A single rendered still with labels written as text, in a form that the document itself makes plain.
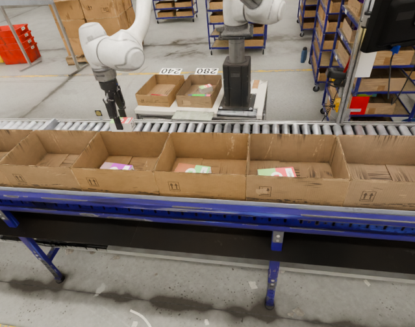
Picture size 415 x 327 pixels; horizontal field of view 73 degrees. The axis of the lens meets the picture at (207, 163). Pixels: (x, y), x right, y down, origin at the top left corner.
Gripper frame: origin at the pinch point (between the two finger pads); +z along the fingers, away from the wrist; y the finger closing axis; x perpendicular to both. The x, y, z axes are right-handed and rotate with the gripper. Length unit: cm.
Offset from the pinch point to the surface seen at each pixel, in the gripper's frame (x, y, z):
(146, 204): 15.5, 27.5, 25.8
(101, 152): -19.1, -3.0, 22.1
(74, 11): -255, -388, 30
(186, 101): 7, -85, 37
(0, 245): -139, 4, 117
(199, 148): 33.5, -7.7, 21.8
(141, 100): -30, -87, 37
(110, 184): -3.2, 21.1, 21.4
